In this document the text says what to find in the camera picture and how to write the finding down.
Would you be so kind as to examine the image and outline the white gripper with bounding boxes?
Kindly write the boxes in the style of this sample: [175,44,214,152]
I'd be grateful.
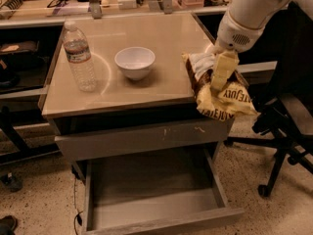
[211,11,264,91]

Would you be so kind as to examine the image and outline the brown yellow chip bag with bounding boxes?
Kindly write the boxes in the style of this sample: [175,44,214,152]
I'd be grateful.
[182,53,257,121]

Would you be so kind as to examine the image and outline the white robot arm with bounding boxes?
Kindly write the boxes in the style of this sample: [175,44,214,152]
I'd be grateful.
[211,0,313,91]

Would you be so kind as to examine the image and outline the grey drawer cabinet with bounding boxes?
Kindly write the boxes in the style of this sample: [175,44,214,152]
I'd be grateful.
[37,13,249,181]

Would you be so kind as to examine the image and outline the open middle drawer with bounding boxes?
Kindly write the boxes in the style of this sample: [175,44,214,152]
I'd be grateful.
[81,146,244,235]

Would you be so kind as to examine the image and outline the closed top drawer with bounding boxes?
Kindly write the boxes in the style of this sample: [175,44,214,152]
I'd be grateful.
[56,117,234,162]

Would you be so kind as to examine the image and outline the black office chair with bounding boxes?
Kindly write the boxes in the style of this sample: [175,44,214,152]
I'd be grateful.
[224,2,313,197]

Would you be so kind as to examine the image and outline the white bowl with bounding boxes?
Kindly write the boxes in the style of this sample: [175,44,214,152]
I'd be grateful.
[114,47,156,80]

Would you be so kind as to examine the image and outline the clear plastic water bottle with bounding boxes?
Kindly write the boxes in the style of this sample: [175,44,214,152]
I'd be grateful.
[63,21,97,92]

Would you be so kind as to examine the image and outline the black table leg base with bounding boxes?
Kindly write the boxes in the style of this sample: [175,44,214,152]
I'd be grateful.
[0,106,59,165]

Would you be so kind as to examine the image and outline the black shoe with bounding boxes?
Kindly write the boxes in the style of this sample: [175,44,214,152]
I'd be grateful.
[0,215,18,235]

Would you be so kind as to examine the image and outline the black floor cable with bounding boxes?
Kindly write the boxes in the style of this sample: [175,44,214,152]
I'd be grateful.
[71,176,84,235]

